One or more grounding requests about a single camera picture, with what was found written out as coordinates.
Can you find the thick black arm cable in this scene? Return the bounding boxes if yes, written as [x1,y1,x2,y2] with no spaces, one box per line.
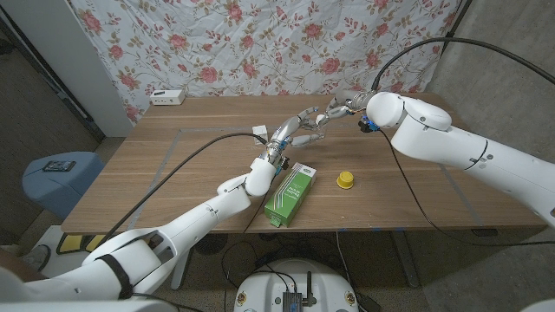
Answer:
[371,36,555,92]
[99,132,270,248]

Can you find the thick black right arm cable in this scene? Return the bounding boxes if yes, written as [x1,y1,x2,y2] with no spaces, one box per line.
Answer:
[371,36,555,92]

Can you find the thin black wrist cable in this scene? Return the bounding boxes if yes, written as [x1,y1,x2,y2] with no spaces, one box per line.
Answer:
[241,166,278,235]
[379,129,555,248]

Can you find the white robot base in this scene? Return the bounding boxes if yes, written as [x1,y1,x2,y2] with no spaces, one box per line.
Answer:
[233,257,360,312]

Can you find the black backdrop stand pole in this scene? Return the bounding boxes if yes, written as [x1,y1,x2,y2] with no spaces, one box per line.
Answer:
[441,0,474,55]

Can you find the person's leg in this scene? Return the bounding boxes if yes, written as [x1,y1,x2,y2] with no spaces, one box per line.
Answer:
[0,249,44,283]

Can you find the grey sneaker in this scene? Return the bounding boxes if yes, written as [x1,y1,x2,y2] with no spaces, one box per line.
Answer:
[21,244,52,272]

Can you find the green medicine box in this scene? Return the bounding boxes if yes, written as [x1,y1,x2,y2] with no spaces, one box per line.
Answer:
[264,162,317,228]

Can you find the blue-grey round stool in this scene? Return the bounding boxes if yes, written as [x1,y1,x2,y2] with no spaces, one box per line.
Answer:
[22,151,105,220]

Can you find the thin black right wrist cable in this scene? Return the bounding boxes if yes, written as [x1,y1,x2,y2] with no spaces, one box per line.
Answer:
[379,129,555,248]

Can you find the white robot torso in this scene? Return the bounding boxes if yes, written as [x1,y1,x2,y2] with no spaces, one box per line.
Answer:
[0,300,180,312]

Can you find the clear medicine bottle white cap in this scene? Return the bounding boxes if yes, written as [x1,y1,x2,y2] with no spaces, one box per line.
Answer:
[312,113,329,136]

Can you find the white power strip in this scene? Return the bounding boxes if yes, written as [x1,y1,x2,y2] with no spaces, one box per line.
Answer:
[149,88,186,107]

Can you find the white metal table leg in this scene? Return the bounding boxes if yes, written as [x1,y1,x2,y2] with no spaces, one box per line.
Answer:
[389,229,421,289]
[170,249,194,291]

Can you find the floral backdrop cloth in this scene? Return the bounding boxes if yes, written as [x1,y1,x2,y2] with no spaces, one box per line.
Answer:
[69,0,461,125]

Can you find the yellow lid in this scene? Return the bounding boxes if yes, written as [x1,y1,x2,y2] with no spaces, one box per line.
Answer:
[336,171,355,190]

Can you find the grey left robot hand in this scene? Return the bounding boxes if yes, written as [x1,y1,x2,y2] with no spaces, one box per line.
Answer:
[259,107,326,170]

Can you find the thin black left wrist cable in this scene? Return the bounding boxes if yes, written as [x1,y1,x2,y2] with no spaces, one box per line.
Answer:
[241,166,278,235]

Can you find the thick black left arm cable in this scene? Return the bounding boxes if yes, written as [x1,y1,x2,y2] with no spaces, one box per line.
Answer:
[99,132,270,248]

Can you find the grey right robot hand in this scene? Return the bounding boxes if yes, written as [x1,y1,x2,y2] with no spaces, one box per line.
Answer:
[315,88,376,129]

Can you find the yellow black floor pedal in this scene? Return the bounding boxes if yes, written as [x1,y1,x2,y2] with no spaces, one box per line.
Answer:
[55,232,109,256]

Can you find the black phone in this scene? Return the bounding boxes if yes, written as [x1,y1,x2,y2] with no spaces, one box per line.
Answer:
[42,159,77,172]

